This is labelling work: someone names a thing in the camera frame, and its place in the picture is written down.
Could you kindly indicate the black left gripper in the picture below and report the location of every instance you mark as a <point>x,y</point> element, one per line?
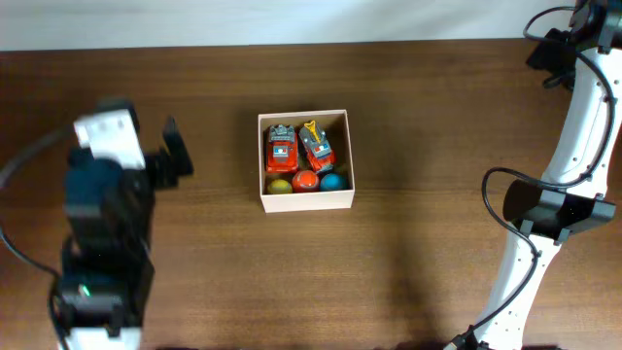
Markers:
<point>169,161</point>

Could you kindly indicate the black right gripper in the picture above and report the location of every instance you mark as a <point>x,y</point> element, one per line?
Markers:
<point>546,56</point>

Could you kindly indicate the red fire truck grey top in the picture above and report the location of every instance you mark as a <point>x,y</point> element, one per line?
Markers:
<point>281,149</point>

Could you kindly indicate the yellow toy ball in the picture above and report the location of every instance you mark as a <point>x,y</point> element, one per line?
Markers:
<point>279,186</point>

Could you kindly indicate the red toy ball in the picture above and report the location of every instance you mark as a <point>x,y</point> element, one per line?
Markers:
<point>305,181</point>

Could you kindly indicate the fire truck with yellow ladder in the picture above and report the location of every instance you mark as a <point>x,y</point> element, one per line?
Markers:
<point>317,148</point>

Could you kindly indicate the blue toy ball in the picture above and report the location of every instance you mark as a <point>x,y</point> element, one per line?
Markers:
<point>333,182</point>

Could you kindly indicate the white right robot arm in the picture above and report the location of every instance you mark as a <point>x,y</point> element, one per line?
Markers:
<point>541,214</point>

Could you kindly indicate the pink cardboard box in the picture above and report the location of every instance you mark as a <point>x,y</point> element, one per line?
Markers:
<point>336,123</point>

